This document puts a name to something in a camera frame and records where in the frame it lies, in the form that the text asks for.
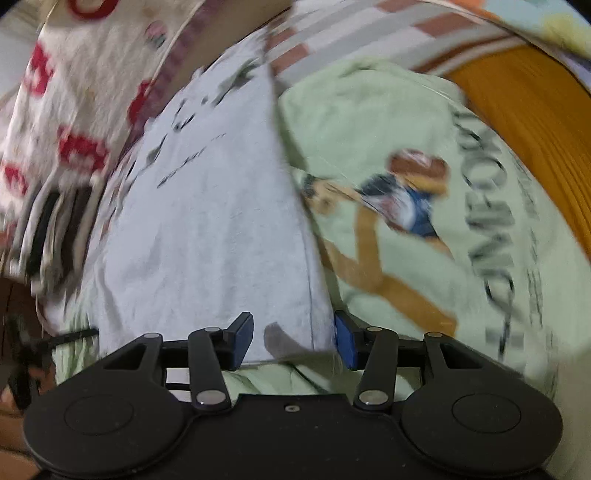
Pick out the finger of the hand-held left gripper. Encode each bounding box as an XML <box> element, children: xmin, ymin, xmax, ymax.
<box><xmin>46</xmin><ymin>327</ymin><xmax>100</xmax><ymax>350</ymax></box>

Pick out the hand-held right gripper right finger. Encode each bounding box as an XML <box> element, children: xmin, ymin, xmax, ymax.
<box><xmin>333</xmin><ymin>310</ymin><xmax>488</xmax><ymax>412</ymax></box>

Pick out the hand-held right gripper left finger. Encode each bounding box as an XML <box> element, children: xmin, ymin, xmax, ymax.
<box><xmin>102</xmin><ymin>311</ymin><xmax>254</xmax><ymax>413</ymax></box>

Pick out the light grey t-shirt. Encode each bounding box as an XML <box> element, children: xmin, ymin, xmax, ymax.
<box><xmin>37</xmin><ymin>34</ymin><xmax>340</xmax><ymax>370</ymax></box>

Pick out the stack of folded clothes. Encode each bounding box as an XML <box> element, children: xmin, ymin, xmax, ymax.
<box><xmin>18</xmin><ymin>182</ymin><xmax>109</xmax><ymax>301</ymax></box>

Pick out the light green printed t-shirt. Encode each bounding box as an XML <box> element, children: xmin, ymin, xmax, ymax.
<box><xmin>51</xmin><ymin>58</ymin><xmax>583</xmax><ymax>402</ymax></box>

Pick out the white quilt with red bears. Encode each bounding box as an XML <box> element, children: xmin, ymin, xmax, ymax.
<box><xmin>0</xmin><ymin>0</ymin><xmax>222</xmax><ymax>278</ymax></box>

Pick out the striped bed sheet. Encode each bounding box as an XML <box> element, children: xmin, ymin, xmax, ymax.
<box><xmin>203</xmin><ymin>0</ymin><xmax>532</xmax><ymax>93</ymax></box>

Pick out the colourful floral blanket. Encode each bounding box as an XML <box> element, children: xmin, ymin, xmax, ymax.
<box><xmin>443</xmin><ymin>0</ymin><xmax>591</xmax><ymax>93</ymax></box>

